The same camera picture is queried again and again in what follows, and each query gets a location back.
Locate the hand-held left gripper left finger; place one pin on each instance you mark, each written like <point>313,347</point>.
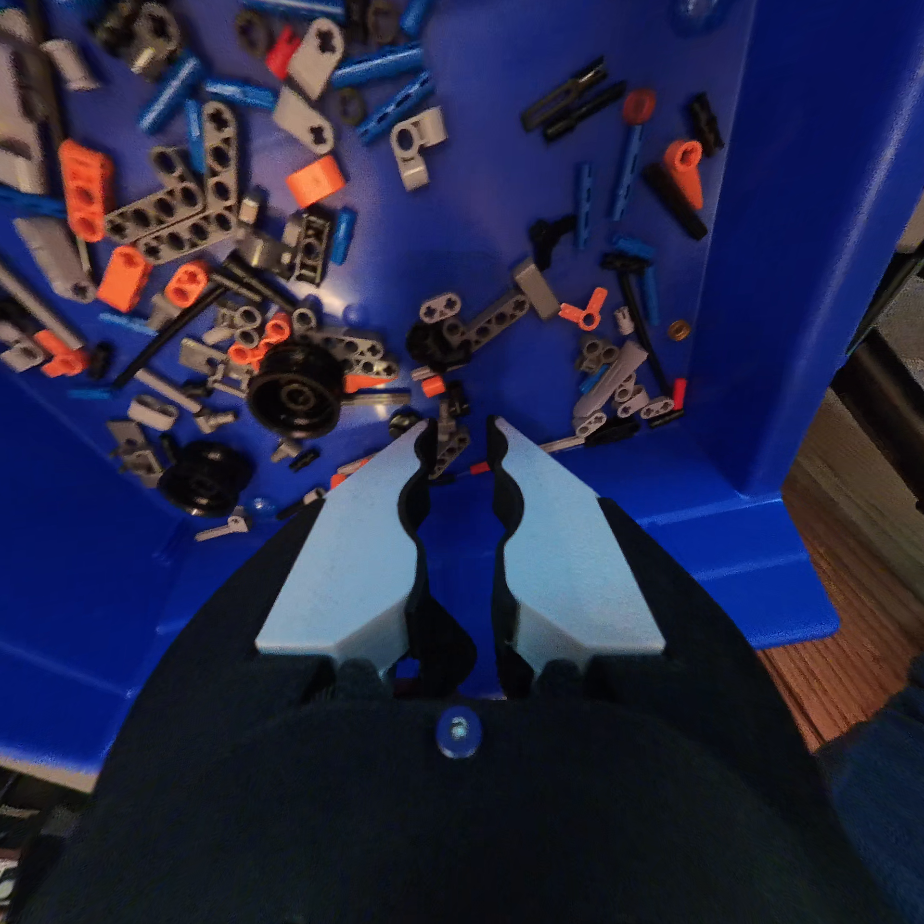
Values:
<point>346,577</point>

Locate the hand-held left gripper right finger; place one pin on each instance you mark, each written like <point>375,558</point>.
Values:
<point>577,577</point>

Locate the pile of small building parts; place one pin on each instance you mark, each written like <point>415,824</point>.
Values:
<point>180,209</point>

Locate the blue tagged plastic bin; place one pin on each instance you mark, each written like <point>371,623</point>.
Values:
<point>462,180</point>

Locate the black wheel hub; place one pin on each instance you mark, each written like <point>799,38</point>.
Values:
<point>206,476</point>
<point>294,393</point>

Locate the blue denim trouser leg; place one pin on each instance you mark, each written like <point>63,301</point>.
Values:
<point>881,794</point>

